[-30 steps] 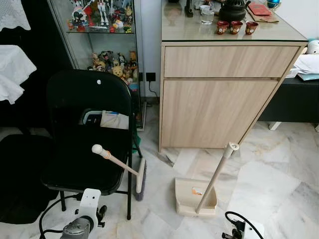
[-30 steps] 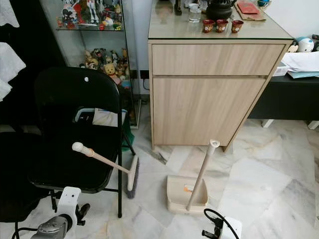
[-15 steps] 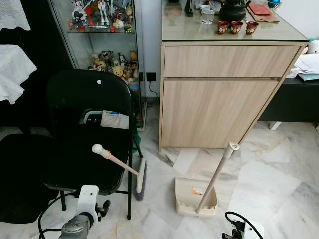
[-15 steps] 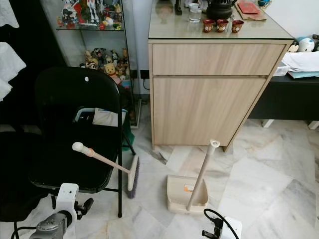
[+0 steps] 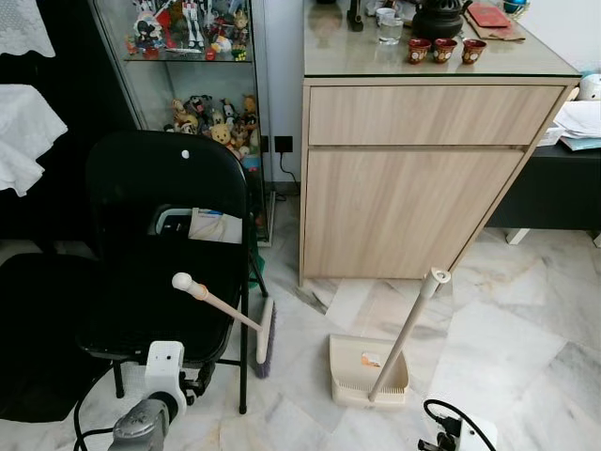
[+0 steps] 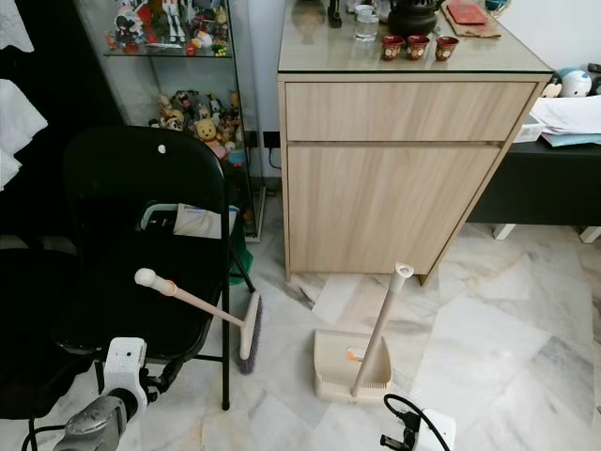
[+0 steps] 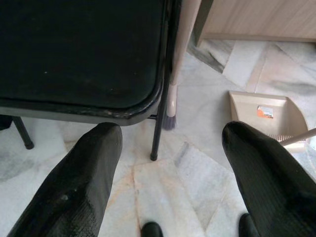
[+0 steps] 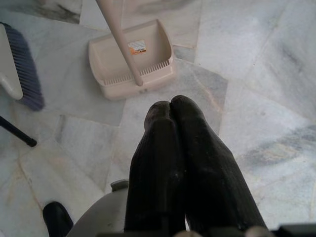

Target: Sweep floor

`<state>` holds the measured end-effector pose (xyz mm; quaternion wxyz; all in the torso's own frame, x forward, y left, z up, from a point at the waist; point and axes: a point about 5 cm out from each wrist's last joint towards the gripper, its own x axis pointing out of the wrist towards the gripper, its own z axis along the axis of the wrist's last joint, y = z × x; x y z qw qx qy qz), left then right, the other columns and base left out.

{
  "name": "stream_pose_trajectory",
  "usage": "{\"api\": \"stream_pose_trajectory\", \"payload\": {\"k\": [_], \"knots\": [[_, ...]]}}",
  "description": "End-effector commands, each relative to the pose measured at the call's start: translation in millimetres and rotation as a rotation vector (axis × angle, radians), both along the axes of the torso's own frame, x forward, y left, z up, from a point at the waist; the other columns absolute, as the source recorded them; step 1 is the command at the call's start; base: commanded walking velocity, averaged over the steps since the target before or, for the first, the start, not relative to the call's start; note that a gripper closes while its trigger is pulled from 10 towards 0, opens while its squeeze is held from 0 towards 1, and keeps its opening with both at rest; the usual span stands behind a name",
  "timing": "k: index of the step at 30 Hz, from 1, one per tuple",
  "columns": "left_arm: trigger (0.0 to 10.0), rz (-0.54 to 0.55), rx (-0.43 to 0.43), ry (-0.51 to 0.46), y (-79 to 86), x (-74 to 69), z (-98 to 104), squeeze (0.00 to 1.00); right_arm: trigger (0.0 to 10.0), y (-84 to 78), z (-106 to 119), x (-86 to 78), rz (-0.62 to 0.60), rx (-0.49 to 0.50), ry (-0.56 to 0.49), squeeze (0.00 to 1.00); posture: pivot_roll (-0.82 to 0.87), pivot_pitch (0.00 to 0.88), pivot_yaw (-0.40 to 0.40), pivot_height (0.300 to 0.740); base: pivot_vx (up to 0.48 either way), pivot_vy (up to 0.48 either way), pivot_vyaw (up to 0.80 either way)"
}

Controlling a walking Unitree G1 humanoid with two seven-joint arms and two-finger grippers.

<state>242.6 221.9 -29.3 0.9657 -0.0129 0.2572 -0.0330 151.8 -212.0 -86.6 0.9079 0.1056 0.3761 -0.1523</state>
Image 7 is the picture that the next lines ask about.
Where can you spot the robot leg and foot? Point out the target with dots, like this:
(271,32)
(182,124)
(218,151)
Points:
(151,230)
(246,225)

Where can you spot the beige plastic dustpan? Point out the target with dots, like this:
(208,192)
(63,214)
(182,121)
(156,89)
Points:
(247,111)

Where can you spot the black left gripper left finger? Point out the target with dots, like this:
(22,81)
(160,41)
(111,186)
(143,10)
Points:
(74,187)

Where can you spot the robot right leg and foot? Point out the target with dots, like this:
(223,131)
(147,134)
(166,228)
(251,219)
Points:
(246,225)

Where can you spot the black folding chair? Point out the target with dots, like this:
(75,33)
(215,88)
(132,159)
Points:
(74,49)

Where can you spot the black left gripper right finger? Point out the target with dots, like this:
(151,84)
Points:
(271,187)

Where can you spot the light wooden cabinet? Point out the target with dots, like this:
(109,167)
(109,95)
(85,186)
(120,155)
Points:
(259,17)

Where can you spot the beige broom with purple bristles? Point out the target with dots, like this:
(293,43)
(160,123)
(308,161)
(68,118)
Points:
(178,61)

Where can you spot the robot left leg and foot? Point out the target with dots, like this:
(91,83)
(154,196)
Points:
(151,230)

